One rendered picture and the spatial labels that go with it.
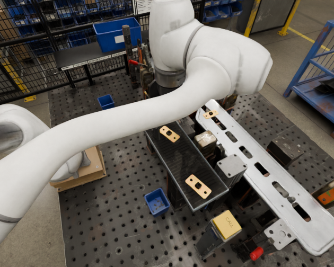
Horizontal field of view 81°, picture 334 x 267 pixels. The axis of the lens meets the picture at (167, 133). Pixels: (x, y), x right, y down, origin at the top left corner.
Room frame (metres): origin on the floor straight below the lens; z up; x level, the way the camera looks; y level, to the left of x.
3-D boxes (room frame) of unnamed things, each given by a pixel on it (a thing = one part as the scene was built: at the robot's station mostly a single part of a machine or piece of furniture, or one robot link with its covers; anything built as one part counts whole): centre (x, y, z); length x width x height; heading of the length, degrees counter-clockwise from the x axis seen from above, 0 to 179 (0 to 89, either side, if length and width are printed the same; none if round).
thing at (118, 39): (1.44, 0.35, 1.09); 0.30 x 0.17 x 0.13; 113
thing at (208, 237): (0.15, -0.18, 0.92); 0.08 x 0.08 x 0.44; 28
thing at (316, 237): (0.72, -0.25, 1.00); 1.38 x 0.22 x 0.02; 28
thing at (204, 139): (0.52, -0.18, 0.89); 0.13 x 0.11 x 0.38; 118
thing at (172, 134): (0.48, -0.01, 1.17); 0.08 x 0.04 x 0.01; 47
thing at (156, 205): (0.34, 0.05, 0.74); 0.11 x 0.10 x 0.09; 28
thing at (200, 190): (0.26, -0.10, 1.17); 0.08 x 0.04 x 0.01; 44
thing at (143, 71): (1.07, 0.13, 0.88); 0.07 x 0.06 x 0.35; 118
